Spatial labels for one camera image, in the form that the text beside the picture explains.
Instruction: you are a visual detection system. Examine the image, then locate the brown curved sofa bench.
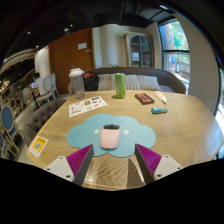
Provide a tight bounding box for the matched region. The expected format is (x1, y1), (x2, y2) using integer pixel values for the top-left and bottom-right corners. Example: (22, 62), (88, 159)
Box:
(68, 66), (188, 96)

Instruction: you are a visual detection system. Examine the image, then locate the pink computer mouse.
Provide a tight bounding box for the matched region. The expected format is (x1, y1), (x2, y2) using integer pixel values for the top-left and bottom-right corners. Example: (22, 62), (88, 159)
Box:
(99, 123), (122, 150)

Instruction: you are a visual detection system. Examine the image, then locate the narrow black-framed window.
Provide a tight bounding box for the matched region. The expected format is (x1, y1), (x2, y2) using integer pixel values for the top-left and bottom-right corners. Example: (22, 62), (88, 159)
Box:
(158, 19), (191, 84)

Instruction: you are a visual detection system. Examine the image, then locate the black backpack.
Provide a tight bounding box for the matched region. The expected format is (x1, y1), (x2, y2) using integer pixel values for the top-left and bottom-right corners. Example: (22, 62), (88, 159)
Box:
(82, 70), (100, 92)

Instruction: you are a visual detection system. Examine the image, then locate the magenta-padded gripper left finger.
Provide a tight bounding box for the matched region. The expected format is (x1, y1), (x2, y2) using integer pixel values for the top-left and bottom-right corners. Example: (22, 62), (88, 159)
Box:
(43, 143), (95, 187)

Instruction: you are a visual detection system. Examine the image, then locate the white sticker sheet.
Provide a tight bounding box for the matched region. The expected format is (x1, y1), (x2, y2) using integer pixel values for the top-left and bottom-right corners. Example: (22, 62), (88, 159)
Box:
(68, 95), (109, 118)

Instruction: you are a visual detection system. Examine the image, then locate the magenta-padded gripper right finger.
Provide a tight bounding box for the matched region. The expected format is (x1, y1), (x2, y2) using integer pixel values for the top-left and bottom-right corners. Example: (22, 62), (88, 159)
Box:
(134, 143), (184, 185)

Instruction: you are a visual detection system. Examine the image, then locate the group of white chairs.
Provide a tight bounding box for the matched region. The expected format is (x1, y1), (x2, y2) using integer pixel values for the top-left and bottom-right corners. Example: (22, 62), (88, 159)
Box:
(0, 74), (59, 161)

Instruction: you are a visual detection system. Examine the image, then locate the wide striped cushion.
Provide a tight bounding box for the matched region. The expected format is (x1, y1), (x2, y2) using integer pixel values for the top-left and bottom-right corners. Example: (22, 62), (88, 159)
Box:
(97, 73), (141, 92)

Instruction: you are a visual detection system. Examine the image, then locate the large black-framed window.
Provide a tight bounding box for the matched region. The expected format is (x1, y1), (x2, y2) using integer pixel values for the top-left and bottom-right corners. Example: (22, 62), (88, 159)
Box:
(213, 66), (224, 134)

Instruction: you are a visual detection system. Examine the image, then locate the green drink can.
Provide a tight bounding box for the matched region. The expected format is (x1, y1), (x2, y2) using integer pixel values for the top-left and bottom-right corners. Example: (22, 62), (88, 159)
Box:
(114, 72), (127, 100)

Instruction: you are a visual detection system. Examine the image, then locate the black and red small box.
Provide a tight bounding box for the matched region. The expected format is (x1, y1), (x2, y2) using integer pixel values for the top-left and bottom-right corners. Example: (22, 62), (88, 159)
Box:
(134, 92), (155, 106)

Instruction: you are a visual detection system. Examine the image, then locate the teal and green small pack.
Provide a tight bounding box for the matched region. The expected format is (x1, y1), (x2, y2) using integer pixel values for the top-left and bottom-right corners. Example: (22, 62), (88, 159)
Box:
(150, 106), (169, 115)

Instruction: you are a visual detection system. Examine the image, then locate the blue cloud-shaped mouse pad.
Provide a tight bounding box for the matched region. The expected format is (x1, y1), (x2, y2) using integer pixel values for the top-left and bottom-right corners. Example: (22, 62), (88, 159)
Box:
(66, 113), (157, 158)

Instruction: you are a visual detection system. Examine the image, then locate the brown wooden door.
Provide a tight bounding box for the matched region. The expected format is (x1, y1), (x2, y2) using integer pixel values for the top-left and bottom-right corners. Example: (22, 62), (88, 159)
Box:
(48, 28), (96, 96)

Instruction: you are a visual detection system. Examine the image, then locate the clear shaker bottle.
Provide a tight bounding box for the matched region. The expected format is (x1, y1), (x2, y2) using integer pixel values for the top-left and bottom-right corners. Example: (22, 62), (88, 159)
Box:
(68, 67), (86, 100)

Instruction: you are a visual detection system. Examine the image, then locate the arched glass-door cabinet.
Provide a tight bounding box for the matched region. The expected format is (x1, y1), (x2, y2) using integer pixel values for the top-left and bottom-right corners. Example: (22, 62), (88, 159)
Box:
(124, 31), (155, 69)

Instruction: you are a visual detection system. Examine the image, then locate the small striped cushion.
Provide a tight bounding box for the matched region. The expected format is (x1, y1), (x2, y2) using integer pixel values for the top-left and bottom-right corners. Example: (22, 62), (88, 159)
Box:
(135, 75), (162, 92)

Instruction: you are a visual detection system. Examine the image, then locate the yellow square sticker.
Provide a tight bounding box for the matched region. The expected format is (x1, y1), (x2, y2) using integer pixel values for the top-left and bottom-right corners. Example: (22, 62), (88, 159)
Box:
(28, 135), (50, 159)

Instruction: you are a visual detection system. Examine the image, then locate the grey tufted sofa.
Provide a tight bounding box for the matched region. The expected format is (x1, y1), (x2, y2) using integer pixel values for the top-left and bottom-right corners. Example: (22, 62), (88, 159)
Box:
(23, 99), (68, 148)

